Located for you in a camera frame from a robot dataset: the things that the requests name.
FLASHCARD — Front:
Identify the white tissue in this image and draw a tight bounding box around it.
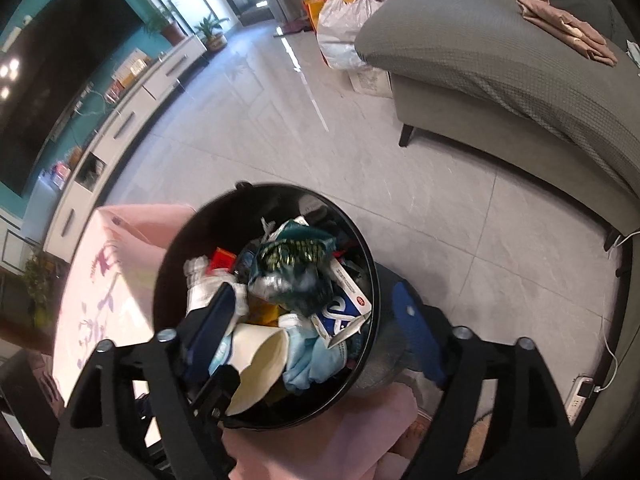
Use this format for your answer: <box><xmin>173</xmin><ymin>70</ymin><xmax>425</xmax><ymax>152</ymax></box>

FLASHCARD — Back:
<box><xmin>184</xmin><ymin>255</ymin><xmax>248</xmax><ymax>316</ymax></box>

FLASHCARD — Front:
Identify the pink printed tablecloth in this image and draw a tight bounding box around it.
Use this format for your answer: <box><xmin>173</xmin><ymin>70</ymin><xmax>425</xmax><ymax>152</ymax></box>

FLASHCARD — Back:
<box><xmin>50</xmin><ymin>202</ymin><xmax>421</xmax><ymax>480</ymax></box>

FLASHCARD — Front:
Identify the dark green packet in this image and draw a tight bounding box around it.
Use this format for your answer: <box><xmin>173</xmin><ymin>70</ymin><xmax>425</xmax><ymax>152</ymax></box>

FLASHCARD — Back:
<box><xmin>247</xmin><ymin>220</ymin><xmax>338</xmax><ymax>318</ymax></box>

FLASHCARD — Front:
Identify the grey sofa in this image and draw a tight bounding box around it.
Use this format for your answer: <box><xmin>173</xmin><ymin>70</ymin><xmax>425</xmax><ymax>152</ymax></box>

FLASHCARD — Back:
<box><xmin>354</xmin><ymin>0</ymin><xmax>640</xmax><ymax>281</ymax></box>

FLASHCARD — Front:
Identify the red box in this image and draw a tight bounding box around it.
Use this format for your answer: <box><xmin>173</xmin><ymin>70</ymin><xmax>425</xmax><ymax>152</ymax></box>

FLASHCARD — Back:
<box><xmin>210</xmin><ymin>247</ymin><xmax>238</xmax><ymax>273</ymax></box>

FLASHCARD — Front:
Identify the pink garment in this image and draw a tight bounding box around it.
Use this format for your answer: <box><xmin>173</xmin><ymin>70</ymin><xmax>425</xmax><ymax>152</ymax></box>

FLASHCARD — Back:
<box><xmin>515</xmin><ymin>0</ymin><xmax>618</xmax><ymax>67</ymax></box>

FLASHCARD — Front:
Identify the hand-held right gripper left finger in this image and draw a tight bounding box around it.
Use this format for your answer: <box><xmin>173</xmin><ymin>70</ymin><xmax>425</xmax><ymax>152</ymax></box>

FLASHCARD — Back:
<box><xmin>50</xmin><ymin>281</ymin><xmax>241</xmax><ymax>480</ymax></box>

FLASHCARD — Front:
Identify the small potted plant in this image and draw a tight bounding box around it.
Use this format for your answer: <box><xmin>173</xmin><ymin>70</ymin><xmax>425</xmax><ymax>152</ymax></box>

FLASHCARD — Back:
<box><xmin>195</xmin><ymin>14</ymin><xmax>230</xmax><ymax>52</ymax></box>

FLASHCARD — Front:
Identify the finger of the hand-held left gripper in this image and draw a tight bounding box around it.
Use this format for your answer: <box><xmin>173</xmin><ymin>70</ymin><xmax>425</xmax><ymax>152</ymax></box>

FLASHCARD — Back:
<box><xmin>187</xmin><ymin>364</ymin><xmax>242</xmax><ymax>428</ymax></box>

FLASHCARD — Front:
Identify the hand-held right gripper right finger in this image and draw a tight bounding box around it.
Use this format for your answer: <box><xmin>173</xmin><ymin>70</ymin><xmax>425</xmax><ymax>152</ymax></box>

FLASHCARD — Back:
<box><xmin>391</xmin><ymin>282</ymin><xmax>583</xmax><ymax>480</ymax></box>

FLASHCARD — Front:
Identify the yellow and white box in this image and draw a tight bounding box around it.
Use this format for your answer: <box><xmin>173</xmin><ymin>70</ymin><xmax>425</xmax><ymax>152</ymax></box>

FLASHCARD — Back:
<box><xmin>117</xmin><ymin>49</ymin><xmax>151</xmax><ymax>83</ymax></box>

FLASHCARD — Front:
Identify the white plastic carrier bag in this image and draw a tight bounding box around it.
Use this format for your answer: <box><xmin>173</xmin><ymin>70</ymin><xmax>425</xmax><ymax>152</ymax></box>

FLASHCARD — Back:
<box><xmin>316</xmin><ymin>0</ymin><xmax>396</xmax><ymax>71</ymax></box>

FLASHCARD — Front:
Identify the white cable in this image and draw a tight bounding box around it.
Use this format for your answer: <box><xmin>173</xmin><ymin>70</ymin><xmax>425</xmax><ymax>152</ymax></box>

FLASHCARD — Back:
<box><xmin>592</xmin><ymin>230</ymin><xmax>640</xmax><ymax>391</ymax></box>

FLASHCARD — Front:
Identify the black trash bin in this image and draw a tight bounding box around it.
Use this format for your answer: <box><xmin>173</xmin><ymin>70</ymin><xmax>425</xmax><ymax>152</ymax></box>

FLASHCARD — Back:
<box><xmin>152</xmin><ymin>182</ymin><xmax>416</xmax><ymax>431</ymax></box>

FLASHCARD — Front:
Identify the white television cabinet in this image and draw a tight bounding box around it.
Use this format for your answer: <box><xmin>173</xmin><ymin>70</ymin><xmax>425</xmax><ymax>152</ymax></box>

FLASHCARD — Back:
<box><xmin>42</xmin><ymin>35</ymin><xmax>208</xmax><ymax>263</ymax></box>

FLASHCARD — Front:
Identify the bushy potted plant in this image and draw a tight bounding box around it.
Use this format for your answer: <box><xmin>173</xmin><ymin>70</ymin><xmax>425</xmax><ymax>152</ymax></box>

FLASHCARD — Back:
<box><xmin>20</xmin><ymin>250</ymin><xmax>66</xmax><ymax>326</ymax></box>

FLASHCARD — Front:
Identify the blue face mask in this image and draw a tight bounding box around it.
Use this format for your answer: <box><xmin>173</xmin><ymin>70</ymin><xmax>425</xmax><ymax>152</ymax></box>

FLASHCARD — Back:
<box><xmin>277</xmin><ymin>312</ymin><xmax>318</xmax><ymax>393</ymax></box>

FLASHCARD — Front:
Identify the blue storage bin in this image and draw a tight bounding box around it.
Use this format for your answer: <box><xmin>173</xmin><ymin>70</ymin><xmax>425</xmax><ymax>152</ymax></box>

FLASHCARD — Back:
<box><xmin>25</xmin><ymin>170</ymin><xmax>63</xmax><ymax>211</ymax></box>

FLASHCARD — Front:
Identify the black television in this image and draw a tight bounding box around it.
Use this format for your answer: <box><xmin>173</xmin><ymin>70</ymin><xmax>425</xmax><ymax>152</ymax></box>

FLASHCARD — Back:
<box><xmin>0</xmin><ymin>0</ymin><xmax>146</xmax><ymax>196</ymax></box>

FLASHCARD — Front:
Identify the tall potted plant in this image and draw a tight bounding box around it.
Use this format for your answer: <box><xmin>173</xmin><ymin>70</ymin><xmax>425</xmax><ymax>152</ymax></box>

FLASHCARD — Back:
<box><xmin>145</xmin><ymin>5</ymin><xmax>186</xmax><ymax>46</ymax></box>

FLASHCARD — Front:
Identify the white toothpaste box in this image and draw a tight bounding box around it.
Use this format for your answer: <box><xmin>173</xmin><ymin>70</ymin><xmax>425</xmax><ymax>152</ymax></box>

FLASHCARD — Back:
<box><xmin>312</xmin><ymin>255</ymin><xmax>373</xmax><ymax>348</ymax></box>

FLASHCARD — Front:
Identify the white power strip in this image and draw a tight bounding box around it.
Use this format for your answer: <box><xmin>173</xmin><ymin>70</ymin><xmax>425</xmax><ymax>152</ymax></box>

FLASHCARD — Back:
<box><xmin>567</xmin><ymin>374</ymin><xmax>596</xmax><ymax>418</ymax></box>

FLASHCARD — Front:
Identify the white paper cup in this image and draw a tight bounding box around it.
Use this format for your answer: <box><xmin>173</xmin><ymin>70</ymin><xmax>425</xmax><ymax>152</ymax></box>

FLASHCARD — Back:
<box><xmin>225</xmin><ymin>322</ymin><xmax>291</xmax><ymax>416</ymax></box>

